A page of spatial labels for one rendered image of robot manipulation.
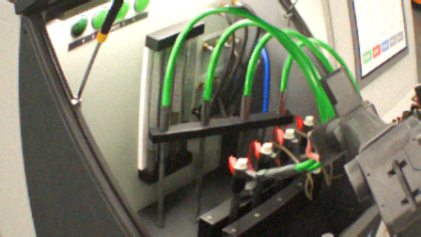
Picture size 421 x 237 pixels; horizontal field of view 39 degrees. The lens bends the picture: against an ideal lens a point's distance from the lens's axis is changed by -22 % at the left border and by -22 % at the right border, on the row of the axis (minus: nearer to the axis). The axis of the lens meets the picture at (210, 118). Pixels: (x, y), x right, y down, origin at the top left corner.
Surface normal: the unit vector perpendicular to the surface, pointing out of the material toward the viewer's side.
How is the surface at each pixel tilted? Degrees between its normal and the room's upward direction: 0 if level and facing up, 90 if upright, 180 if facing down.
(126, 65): 90
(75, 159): 90
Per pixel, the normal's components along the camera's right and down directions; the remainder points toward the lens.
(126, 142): 0.76, 0.39
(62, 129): -0.65, 0.33
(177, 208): 0.09, -0.86
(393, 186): -0.45, -0.59
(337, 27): 0.76, 0.17
